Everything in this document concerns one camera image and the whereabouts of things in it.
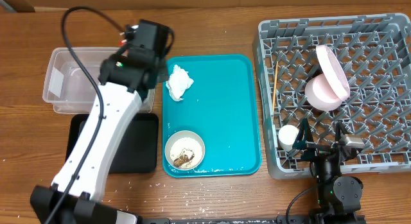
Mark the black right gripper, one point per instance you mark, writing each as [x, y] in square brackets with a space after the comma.
[322, 147]

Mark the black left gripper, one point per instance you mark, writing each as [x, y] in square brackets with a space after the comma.
[163, 67]

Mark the beige cup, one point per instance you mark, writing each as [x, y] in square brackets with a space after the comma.
[287, 136]

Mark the pink bowl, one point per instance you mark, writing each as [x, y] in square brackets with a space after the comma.
[320, 95]

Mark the white napkin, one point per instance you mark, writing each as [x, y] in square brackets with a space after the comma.
[178, 82]

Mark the white round plate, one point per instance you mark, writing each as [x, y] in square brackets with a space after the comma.
[333, 71]

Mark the wooden chopstick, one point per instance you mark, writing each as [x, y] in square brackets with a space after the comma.
[275, 85]

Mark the grey bowl with food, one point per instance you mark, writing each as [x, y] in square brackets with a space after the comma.
[184, 150]

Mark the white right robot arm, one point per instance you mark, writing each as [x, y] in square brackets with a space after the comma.
[338, 195]

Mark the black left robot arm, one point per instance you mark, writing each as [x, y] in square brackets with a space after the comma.
[75, 193]

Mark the grey dishwasher rack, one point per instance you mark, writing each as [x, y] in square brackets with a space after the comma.
[374, 52]

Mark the clear plastic bin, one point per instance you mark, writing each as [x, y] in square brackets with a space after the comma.
[65, 85]

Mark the black tray bin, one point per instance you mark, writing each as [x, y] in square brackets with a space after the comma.
[137, 152]

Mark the teal serving tray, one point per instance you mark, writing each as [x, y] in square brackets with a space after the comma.
[220, 107]

